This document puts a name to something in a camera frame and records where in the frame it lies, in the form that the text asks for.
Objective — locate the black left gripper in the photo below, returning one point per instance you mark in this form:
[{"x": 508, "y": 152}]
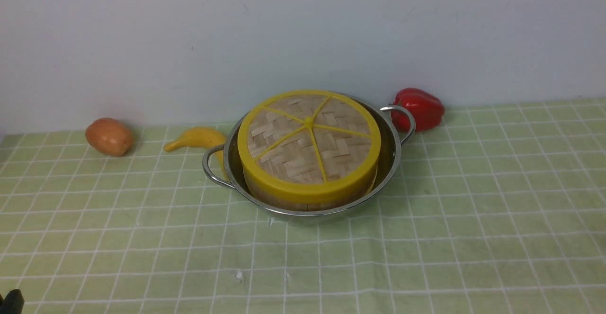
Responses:
[{"x": 12, "y": 303}]

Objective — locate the bamboo steamer basket yellow rim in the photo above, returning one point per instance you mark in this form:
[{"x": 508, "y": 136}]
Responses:
[{"x": 303, "y": 201}]

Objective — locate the woven bamboo steamer lid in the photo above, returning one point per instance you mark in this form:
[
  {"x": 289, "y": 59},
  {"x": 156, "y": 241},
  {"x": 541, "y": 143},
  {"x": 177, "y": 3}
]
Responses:
[{"x": 309, "y": 141}]

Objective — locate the brown potato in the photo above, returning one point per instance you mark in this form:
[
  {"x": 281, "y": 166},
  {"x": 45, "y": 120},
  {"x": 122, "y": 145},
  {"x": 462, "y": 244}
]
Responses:
[{"x": 109, "y": 136}]

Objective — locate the yellow banana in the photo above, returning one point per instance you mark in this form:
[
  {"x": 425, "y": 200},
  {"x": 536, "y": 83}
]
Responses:
[{"x": 198, "y": 137}]

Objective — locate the red bell pepper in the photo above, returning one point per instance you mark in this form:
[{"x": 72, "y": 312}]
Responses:
[{"x": 426, "y": 109}]

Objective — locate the green checked tablecloth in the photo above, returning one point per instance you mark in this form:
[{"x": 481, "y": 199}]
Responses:
[{"x": 501, "y": 210}]

